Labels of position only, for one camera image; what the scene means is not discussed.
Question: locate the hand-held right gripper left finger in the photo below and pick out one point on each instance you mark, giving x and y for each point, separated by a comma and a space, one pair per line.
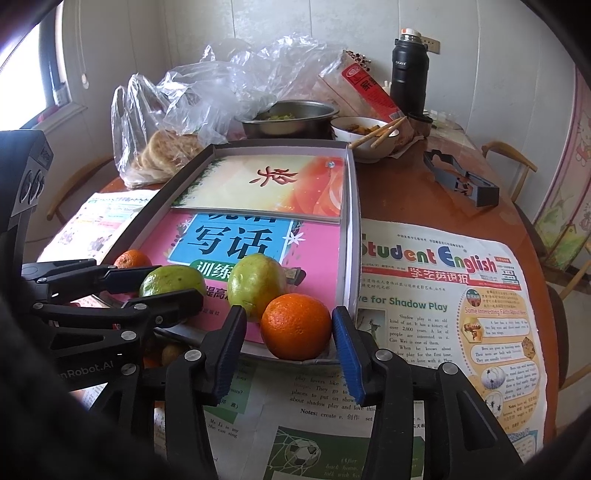
228, 360

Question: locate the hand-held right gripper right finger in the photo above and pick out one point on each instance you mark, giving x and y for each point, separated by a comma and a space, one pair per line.
348, 357

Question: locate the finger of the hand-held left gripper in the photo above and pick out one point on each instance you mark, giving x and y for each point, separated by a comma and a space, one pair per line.
122, 279
166, 310

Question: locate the small orange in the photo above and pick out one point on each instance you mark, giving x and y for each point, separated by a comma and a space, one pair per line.
131, 259

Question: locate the oblong green mango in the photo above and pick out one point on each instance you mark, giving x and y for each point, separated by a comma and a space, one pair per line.
171, 279

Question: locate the small brown kiwis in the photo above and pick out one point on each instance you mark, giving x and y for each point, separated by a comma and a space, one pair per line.
171, 353

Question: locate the large orange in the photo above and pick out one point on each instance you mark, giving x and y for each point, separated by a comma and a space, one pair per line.
295, 325

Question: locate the shallow grey cardboard box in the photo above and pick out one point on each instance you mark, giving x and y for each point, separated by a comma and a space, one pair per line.
352, 230

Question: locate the wooden chair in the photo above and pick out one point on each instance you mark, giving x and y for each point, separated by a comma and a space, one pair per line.
87, 167
508, 148

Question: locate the pink and blue book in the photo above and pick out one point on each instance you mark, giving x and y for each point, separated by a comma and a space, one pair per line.
314, 258

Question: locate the window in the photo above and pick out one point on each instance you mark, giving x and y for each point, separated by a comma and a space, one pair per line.
23, 69

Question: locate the stack of flatbreads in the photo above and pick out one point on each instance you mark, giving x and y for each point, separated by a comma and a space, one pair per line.
157, 152

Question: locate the cream and orange book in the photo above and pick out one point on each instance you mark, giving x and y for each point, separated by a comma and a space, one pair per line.
221, 184

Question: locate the white bowl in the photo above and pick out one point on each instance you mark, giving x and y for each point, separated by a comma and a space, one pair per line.
369, 154

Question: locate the metal pot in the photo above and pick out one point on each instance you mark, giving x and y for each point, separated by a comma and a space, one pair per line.
295, 128

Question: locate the wooden chopstick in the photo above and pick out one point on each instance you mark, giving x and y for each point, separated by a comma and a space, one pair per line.
376, 132
387, 134

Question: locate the brown cooked food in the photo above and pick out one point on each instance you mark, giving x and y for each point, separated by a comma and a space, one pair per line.
358, 125

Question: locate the crumpled clear plastic bag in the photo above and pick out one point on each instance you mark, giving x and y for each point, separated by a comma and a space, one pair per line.
258, 69

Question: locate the red label plastic package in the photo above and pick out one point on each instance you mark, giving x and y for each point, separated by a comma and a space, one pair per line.
364, 87

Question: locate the black thermos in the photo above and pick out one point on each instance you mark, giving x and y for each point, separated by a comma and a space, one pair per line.
408, 74

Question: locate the black plastic bracket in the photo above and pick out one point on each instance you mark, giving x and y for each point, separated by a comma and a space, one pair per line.
480, 189

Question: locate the cartoon wall poster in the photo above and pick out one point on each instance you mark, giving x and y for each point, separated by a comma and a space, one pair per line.
568, 184

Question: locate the wall socket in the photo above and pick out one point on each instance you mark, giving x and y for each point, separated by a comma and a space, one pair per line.
431, 46

